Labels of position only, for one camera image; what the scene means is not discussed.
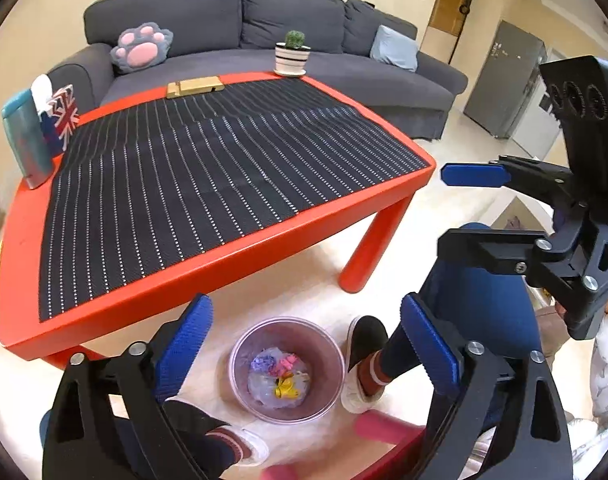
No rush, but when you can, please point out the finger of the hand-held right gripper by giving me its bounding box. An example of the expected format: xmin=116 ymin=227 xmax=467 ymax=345
xmin=440 ymin=154 xmax=579 ymax=208
xmin=436 ymin=227 xmax=557 ymax=277

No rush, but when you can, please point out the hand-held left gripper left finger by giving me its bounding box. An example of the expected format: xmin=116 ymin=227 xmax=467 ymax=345
xmin=41 ymin=293 xmax=215 ymax=480

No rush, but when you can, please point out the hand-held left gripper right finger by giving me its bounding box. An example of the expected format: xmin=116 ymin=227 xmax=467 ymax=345
xmin=400 ymin=292 xmax=574 ymax=480

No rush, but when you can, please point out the purple paper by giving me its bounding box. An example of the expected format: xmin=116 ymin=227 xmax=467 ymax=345
xmin=250 ymin=352 xmax=279 ymax=373

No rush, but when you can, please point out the clear plastic bag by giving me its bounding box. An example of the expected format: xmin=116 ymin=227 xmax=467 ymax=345
xmin=247 ymin=345 xmax=312 ymax=411

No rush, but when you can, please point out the pink paper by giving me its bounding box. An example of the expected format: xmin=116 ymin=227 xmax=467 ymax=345
xmin=271 ymin=353 xmax=299 ymax=376

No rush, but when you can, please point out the yellow toy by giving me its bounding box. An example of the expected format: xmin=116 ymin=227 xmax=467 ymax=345
xmin=274 ymin=376 xmax=305 ymax=402

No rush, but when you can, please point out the clear pink trash bin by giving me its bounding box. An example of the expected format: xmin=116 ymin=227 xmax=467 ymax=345
xmin=228 ymin=316 xmax=345 ymax=423

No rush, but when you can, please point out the person's right shoe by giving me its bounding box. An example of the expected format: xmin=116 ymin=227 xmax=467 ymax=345
xmin=340 ymin=315 xmax=389 ymax=415

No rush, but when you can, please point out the person's shoe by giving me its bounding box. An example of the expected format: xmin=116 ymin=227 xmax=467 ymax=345
xmin=229 ymin=425 xmax=269 ymax=467
xmin=340 ymin=315 xmax=389 ymax=415

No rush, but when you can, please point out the person's left leg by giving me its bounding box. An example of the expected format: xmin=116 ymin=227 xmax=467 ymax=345
xmin=39 ymin=399 xmax=247 ymax=480

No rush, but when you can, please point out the red table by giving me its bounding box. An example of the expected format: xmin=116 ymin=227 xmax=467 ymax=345
xmin=0 ymin=71 xmax=437 ymax=368

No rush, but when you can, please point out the red stool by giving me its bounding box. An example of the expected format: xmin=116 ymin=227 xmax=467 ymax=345
xmin=264 ymin=409 xmax=435 ymax=480

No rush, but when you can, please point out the grey refrigerator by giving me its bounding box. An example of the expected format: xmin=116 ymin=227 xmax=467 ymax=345
xmin=464 ymin=20 xmax=548 ymax=140

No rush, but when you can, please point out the person's left shoe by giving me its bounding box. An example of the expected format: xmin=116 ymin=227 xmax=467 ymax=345
xmin=229 ymin=425 xmax=269 ymax=467

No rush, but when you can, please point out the light blue cushion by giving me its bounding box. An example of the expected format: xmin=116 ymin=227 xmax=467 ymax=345
xmin=370 ymin=25 xmax=419 ymax=72

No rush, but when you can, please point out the wooden door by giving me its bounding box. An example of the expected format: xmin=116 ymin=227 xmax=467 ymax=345
xmin=428 ymin=0 xmax=482 ymax=36

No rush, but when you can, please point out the black striped table mat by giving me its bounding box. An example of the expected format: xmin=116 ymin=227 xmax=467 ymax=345
xmin=38 ymin=79 xmax=429 ymax=321

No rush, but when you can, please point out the grey sofa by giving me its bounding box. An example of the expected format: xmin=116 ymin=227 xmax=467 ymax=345
xmin=48 ymin=0 xmax=468 ymax=142

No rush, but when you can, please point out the potted cactus in striped pot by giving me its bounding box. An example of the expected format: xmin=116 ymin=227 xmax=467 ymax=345
xmin=274 ymin=30 xmax=312 ymax=77

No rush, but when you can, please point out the flag print tissue box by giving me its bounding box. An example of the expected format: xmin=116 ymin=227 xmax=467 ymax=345
xmin=31 ymin=74 xmax=81 ymax=156

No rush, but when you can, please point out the teal bottle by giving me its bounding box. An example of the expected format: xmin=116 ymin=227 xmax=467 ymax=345
xmin=1 ymin=89 xmax=55 ymax=191

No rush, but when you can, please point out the wooden phone stand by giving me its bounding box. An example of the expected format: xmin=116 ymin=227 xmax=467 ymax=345
xmin=165 ymin=75 xmax=223 ymax=99

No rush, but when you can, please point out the grey pink paw cushion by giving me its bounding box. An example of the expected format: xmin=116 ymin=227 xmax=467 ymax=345
xmin=110 ymin=22 xmax=175 ymax=76

